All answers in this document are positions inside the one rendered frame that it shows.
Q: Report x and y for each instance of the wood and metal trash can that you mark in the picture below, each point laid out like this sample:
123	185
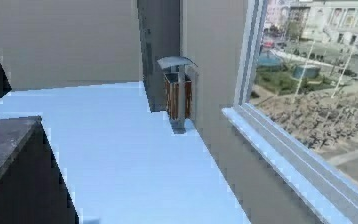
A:
177	95

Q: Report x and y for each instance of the black cabinet with stone top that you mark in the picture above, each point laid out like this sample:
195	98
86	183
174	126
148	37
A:
17	173

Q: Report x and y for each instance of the grey room door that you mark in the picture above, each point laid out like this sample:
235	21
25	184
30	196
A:
158	50

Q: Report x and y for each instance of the white framed window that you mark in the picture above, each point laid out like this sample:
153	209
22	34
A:
307	100

